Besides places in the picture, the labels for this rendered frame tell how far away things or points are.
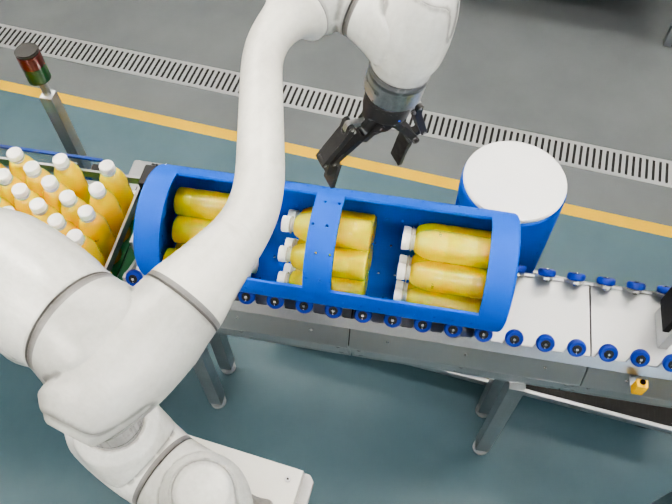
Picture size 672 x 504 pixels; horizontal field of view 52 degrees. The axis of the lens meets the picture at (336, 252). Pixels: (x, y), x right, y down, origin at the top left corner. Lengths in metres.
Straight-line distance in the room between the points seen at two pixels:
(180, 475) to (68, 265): 0.57
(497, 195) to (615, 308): 0.42
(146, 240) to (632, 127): 2.61
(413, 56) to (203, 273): 0.40
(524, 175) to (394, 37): 1.08
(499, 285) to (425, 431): 1.20
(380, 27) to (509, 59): 2.93
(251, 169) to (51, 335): 0.28
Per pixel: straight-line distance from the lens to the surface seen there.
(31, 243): 0.82
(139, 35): 4.03
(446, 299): 1.65
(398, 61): 0.95
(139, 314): 0.75
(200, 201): 1.74
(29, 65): 2.07
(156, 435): 1.30
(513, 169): 1.96
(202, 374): 2.42
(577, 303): 1.90
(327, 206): 1.59
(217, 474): 1.26
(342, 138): 1.10
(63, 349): 0.76
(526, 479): 2.68
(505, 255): 1.56
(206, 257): 0.77
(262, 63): 0.90
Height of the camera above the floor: 2.52
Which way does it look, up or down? 58 degrees down
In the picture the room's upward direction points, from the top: 1 degrees counter-clockwise
